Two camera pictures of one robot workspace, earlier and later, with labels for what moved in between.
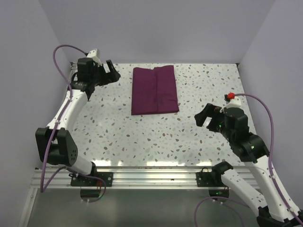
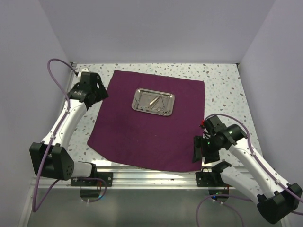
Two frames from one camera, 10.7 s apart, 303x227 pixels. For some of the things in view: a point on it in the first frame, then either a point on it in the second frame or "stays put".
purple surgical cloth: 154,91 → 122,136
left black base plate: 76,180 stays put
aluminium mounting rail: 146,178 stays put
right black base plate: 206,178 stays put
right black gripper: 209,110 → 210,157
